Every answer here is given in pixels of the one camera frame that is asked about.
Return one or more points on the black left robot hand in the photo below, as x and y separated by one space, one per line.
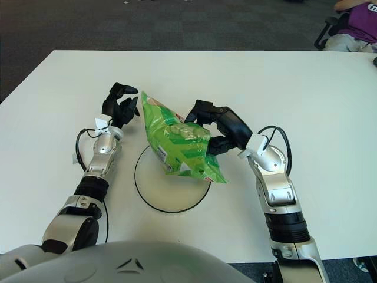
115 109

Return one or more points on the green potato chips bag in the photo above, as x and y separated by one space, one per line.
176 144

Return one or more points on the person in purple shirt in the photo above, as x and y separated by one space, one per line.
363 20

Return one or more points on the black bracket under table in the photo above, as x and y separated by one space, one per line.
269 277

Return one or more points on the chair caster wheel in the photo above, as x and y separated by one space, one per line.
360 264

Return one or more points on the white plate with black rim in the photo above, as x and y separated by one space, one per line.
165 191

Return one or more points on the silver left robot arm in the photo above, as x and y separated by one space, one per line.
104 147

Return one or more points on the black office chair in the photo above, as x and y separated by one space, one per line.
324 32

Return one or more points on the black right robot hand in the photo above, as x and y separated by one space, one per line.
235 129

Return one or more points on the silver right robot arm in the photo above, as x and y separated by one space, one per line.
277 182

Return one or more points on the grey robot torso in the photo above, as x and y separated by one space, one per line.
132 265

